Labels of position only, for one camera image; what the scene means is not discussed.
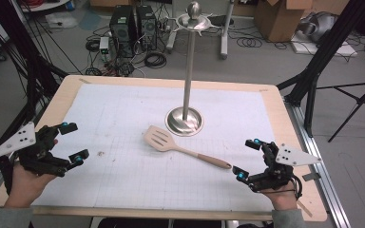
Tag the white stand base legs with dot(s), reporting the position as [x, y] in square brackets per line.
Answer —
[224, 38]

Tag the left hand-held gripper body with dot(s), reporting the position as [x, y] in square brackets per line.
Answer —
[23, 139]

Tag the black computer tower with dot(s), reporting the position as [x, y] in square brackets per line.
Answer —
[123, 30]
[146, 27]

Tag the black tripod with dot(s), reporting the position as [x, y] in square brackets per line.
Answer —
[359, 101]

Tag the black table clip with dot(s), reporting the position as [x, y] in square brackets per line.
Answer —
[310, 176]

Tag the cardboard box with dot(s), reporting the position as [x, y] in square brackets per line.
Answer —
[278, 22]

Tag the white grid mat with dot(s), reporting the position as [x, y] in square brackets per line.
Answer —
[123, 110]

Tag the beige slotted spatula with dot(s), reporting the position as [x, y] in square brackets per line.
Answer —
[202, 156]

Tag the silver grey machine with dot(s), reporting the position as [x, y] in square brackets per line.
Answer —
[318, 27]

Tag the thin wooden strip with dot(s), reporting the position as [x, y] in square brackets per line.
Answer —
[304, 208]

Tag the person's left hand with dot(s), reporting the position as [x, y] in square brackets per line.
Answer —
[25, 190]

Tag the person's right hand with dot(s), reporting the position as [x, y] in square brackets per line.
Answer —
[283, 199]

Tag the small grey power box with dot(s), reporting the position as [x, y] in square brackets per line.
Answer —
[104, 44]

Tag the white flat board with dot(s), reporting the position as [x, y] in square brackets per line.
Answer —
[345, 50]

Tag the steel utensil hanging stand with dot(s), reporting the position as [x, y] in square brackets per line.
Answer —
[188, 79]

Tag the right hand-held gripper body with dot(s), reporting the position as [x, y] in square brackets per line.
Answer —
[282, 174]

